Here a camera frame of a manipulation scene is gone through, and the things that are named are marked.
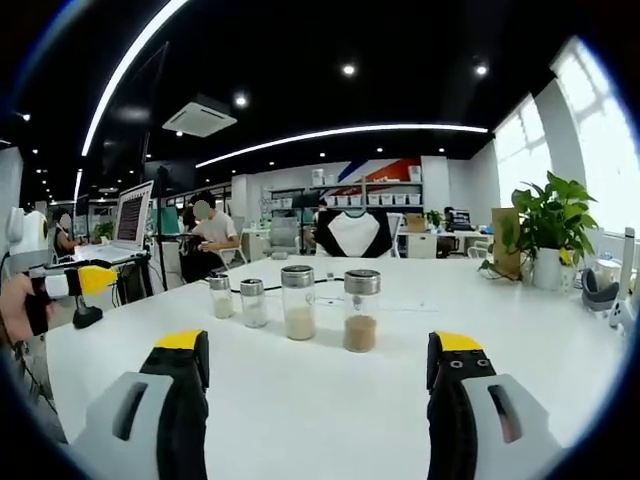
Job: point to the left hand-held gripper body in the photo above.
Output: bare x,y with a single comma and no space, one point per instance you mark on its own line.
27,240

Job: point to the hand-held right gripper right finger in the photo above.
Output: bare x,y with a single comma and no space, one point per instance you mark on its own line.
480,440

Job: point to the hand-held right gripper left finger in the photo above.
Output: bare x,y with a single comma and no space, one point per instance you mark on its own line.
130,430

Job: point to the small seasoning bottle white powder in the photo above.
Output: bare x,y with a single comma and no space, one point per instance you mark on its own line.
223,300
253,306

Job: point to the tall seasoning bottle brown powder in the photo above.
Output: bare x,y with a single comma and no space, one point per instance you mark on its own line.
361,320

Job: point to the tall seasoning bottle beige powder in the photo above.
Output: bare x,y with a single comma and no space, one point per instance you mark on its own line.
299,310

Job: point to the white upright device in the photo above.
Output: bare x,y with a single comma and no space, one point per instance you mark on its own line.
628,260

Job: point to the black stand base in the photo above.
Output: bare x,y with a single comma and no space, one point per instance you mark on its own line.
87,316

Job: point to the open white laptop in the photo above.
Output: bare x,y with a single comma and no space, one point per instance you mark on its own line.
132,215

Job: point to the black tripod stand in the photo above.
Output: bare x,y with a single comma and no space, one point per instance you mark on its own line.
161,225

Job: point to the grey headset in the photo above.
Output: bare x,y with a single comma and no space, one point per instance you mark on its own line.
597,292

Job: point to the white controller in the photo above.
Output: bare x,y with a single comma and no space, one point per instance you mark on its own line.
621,314

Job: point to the ceiling air conditioner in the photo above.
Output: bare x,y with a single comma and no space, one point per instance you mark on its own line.
199,120

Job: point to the grey office chair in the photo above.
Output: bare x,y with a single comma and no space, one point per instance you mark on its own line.
284,235

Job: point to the brown cardboard box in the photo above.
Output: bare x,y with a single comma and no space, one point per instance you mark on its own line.
504,235

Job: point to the potted green plant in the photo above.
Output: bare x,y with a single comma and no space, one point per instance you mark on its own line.
550,220

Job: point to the chair with black white shirt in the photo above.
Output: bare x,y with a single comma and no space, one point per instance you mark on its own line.
354,235

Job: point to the storage shelf with white bins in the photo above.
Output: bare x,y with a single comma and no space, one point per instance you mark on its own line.
370,197

